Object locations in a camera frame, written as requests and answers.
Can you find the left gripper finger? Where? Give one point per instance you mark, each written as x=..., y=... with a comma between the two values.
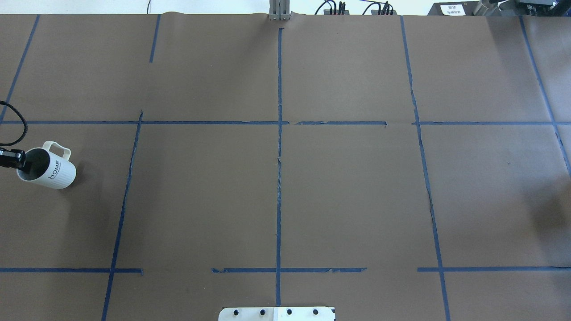
x=14, y=159

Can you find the white ribbed HOME mug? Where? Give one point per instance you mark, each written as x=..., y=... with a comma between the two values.
x=48, y=166

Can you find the aluminium frame post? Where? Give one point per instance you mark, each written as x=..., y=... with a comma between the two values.
x=279, y=10

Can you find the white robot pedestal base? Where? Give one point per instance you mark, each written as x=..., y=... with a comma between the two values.
x=301, y=313

